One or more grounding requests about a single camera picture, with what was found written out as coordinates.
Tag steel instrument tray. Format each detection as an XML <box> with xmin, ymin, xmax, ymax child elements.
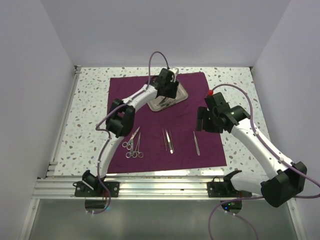
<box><xmin>147</xmin><ymin>83</ymin><xmax>189</xmax><ymax>112</ymax></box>

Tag steel scalpel handle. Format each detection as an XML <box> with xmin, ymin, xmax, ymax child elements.
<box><xmin>193</xmin><ymin>131</ymin><xmax>201</xmax><ymax>156</ymax></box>

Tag purple surgical cloth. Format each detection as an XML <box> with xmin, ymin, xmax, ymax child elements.
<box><xmin>107</xmin><ymin>72</ymin><xmax>227</xmax><ymax>174</ymax></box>

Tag steel forceps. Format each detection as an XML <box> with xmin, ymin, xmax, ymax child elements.
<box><xmin>162</xmin><ymin>128</ymin><xmax>167</xmax><ymax>151</ymax></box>

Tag steel wide tweezers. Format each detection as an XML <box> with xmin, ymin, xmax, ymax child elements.
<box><xmin>165</xmin><ymin>130</ymin><xmax>175</xmax><ymax>154</ymax></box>

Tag steel angled ring scissors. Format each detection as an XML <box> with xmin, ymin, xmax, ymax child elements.
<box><xmin>122</xmin><ymin>126</ymin><xmax>140</xmax><ymax>150</ymax></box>

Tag steel ring-handled hemostat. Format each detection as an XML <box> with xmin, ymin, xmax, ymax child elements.
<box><xmin>132</xmin><ymin>133</ymin><xmax>144</xmax><ymax>158</ymax></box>

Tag steel ring-handled scissors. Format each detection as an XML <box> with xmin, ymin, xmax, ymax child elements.
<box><xmin>125</xmin><ymin>142</ymin><xmax>136</xmax><ymax>158</ymax></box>

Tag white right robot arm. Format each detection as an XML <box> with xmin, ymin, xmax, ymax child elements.
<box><xmin>196</xmin><ymin>91</ymin><xmax>307</xmax><ymax>208</ymax></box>

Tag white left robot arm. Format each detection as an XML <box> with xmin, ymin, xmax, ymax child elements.
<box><xmin>82</xmin><ymin>67</ymin><xmax>179</xmax><ymax>197</ymax></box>

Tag steel instruments in tray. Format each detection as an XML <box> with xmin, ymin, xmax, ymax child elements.
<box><xmin>156</xmin><ymin>98</ymin><xmax>175</xmax><ymax>108</ymax></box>

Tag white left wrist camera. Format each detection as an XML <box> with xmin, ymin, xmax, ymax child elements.
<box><xmin>169</xmin><ymin>67</ymin><xmax>179</xmax><ymax>77</ymax></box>

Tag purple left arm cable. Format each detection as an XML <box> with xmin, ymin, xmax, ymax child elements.
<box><xmin>84</xmin><ymin>51</ymin><xmax>173</xmax><ymax>215</ymax></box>

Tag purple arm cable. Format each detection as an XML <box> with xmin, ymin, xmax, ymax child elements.
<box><xmin>84</xmin><ymin>51</ymin><xmax>173</xmax><ymax>215</ymax></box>
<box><xmin>207</xmin><ymin>83</ymin><xmax>320</xmax><ymax>240</ymax></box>

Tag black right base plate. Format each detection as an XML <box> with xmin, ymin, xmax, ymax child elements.
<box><xmin>206</xmin><ymin>176</ymin><xmax>252</xmax><ymax>198</ymax></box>

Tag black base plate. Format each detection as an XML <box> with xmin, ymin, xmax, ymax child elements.
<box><xmin>206</xmin><ymin>176</ymin><xmax>252</xmax><ymax>198</ymax></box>
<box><xmin>72</xmin><ymin>181</ymin><xmax>120</xmax><ymax>198</ymax></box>

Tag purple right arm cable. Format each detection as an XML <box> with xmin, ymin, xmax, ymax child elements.
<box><xmin>207</xmin><ymin>83</ymin><xmax>320</xmax><ymax>240</ymax></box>

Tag aluminium front rail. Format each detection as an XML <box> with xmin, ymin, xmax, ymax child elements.
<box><xmin>32</xmin><ymin>174</ymin><xmax>293</xmax><ymax>201</ymax></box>

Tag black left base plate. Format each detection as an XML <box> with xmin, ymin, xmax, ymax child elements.
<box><xmin>72</xmin><ymin>181</ymin><xmax>120</xmax><ymax>198</ymax></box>

